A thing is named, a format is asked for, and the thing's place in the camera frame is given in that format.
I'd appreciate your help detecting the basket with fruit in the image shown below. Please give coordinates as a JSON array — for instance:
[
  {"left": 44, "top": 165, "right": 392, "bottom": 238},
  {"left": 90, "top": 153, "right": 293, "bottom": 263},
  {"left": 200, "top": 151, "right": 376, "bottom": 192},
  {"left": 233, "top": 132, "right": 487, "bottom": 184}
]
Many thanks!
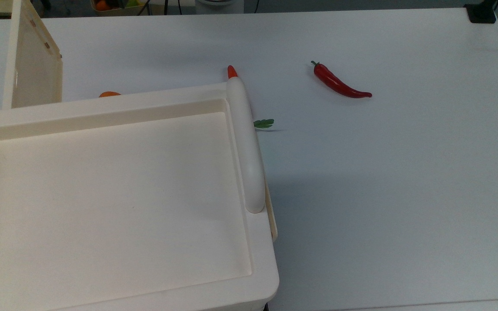
[{"left": 90, "top": 0, "right": 151, "bottom": 17}]

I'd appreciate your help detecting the red toy chili pepper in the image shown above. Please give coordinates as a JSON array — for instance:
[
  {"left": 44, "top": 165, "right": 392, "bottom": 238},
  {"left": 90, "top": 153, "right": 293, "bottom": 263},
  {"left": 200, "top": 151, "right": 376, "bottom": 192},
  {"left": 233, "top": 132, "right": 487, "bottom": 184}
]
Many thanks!
[{"left": 310, "top": 60, "right": 373, "bottom": 99}]

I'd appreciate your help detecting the black table clamp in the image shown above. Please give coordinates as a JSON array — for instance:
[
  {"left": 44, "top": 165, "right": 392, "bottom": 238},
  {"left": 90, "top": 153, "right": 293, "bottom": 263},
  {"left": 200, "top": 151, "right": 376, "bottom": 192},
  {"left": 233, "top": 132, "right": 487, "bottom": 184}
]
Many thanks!
[{"left": 464, "top": 0, "right": 498, "bottom": 24}]

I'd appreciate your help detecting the orange toy carrot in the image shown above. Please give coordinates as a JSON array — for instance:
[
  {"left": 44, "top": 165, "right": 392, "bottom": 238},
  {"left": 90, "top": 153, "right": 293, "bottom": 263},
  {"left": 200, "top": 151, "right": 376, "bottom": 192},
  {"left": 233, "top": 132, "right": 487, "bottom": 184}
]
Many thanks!
[{"left": 227, "top": 65, "right": 275, "bottom": 130}]

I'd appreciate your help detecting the cream cabinet door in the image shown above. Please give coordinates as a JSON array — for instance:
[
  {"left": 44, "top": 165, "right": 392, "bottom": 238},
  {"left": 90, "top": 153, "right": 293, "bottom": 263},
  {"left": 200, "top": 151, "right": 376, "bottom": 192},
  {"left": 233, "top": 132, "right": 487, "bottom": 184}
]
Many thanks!
[{"left": 2, "top": 0, "right": 64, "bottom": 110}]

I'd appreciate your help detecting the white round base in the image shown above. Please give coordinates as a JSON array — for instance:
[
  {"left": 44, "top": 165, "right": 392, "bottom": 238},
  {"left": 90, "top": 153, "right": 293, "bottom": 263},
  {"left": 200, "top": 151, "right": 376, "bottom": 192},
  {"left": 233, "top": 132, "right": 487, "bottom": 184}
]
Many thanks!
[{"left": 195, "top": 0, "right": 245, "bottom": 15}]

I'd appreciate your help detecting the cream plastic cabinet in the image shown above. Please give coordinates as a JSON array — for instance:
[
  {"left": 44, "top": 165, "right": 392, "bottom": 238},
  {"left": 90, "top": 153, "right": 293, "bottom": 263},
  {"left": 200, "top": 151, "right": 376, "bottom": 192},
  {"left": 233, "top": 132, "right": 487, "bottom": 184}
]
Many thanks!
[{"left": 0, "top": 82, "right": 280, "bottom": 311}]

